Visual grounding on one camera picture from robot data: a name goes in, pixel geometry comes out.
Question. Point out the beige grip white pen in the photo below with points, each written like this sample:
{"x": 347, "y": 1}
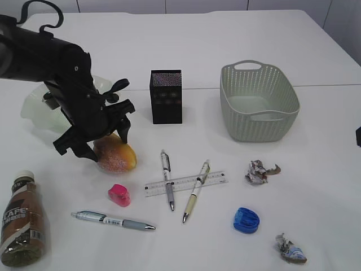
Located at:
{"x": 200, "y": 180}

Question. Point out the blue clip grey grip pen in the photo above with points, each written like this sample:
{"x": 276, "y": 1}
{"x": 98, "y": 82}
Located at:
{"x": 104, "y": 219}

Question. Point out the small paper ball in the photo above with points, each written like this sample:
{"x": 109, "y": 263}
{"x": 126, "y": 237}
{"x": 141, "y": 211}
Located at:
{"x": 289, "y": 252}

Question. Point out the large paper ball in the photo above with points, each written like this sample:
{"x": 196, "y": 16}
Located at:
{"x": 257, "y": 174}

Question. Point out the grey-green woven plastic basket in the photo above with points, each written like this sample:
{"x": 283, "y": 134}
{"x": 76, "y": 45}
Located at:
{"x": 258, "y": 105}

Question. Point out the pink pencil sharpener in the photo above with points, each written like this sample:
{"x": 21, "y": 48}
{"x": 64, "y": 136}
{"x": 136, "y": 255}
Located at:
{"x": 119, "y": 195}

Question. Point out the blue pencil sharpener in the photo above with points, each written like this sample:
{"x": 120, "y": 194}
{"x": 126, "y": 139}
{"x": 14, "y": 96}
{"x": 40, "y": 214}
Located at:
{"x": 246, "y": 221}

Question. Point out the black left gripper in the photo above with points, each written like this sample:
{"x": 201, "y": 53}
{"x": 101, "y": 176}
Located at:
{"x": 92, "y": 115}

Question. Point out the pale green wavy plate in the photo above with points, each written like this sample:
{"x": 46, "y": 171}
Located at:
{"x": 42, "y": 116}

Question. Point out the brown coffee drink bottle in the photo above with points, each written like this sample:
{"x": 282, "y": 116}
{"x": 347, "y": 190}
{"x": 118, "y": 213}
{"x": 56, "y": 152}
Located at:
{"x": 23, "y": 228}

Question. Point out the clear plastic ruler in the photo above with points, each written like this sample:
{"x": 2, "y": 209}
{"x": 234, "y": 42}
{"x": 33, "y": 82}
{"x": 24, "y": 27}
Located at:
{"x": 184, "y": 183}

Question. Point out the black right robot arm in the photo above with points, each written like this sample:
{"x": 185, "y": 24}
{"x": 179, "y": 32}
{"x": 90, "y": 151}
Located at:
{"x": 358, "y": 136}

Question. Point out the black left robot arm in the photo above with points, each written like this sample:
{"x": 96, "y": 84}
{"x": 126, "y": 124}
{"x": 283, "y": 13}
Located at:
{"x": 65, "y": 69}

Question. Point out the sugared bread roll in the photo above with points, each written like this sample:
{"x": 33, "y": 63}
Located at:
{"x": 114, "y": 156}

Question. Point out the black mesh pen holder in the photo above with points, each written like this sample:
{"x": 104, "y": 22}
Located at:
{"x": 165, "y": 89}

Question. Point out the grey grip white pen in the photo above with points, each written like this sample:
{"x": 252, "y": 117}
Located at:
{"x": 167, "y": 179}

